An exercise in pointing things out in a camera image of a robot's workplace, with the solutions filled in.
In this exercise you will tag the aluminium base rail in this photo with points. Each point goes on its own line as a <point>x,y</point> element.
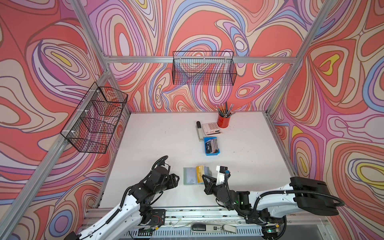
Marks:
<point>176,223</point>

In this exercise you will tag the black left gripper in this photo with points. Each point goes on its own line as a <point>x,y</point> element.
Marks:
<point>172,180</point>

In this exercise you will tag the black wire basket back wall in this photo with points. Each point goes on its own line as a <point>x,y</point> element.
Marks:
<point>209,68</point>

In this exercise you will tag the mint green card holder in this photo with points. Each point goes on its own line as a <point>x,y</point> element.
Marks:
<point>190,177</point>

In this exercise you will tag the stack of cards in tray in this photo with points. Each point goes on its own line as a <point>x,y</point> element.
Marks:
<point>212,146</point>

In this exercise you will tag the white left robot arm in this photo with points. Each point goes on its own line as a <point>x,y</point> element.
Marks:
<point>135,207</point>

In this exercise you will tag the red metal pencil bucket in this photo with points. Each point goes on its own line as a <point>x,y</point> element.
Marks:
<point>223,122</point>

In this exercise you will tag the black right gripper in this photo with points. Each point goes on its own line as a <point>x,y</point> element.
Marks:
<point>210,186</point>

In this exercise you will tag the pink desk calculator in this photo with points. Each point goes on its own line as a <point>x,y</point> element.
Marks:
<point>211,129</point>

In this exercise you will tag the beige stapler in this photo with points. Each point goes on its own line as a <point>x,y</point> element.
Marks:
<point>200,131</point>

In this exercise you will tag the grey handheld device on rail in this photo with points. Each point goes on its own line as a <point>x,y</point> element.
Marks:
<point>212,228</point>

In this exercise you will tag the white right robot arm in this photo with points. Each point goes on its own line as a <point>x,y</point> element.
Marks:
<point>263,208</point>

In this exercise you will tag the black wire basket left wall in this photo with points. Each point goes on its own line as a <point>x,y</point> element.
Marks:
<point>92,125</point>

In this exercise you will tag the blue plastic card tray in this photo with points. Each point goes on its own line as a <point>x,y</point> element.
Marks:
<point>205,140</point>

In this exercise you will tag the yellow card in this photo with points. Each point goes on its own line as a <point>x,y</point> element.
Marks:
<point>200,171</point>

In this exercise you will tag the black wire basket wall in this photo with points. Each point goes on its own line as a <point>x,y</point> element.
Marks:
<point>209,68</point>
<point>92,125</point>

